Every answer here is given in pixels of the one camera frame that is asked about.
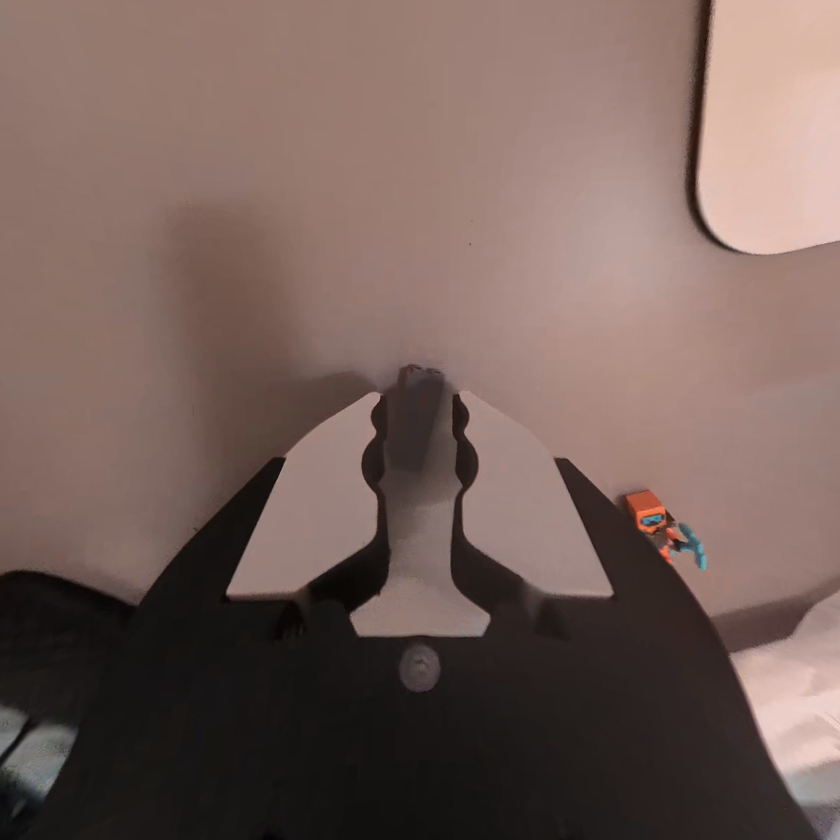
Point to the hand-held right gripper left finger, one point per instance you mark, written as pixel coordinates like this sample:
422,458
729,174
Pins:
308,512

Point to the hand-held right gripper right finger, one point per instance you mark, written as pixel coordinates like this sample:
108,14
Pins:
531,518

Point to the long grey toy brick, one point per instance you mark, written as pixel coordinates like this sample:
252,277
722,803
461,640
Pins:
413,420

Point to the grey desk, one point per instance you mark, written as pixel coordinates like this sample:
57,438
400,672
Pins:
262,197

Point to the orange toy minifigure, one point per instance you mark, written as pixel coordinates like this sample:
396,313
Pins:
653,518

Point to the white plastic bag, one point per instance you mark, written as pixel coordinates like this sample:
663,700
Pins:
794,689

